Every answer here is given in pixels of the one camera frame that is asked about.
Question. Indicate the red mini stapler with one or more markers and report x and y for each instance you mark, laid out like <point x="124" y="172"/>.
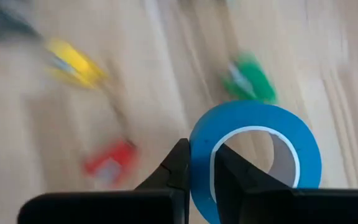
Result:
<point x="117" y="155"/>

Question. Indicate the black staple remover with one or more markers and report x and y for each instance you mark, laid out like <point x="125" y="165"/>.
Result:
<point x="5" y="26"/>

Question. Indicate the yellow mini stapler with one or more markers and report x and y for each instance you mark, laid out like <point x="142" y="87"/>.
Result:
<point x="76" y="63"/>

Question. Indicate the light blue tape roll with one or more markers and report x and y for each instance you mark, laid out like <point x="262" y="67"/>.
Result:
<point x="250" y="113"/>

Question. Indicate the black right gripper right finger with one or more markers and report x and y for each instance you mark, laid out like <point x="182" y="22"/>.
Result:
<point x="259" y="205"/>

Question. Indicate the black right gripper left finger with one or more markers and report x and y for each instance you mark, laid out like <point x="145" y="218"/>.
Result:
<point x="166" y="199"/>

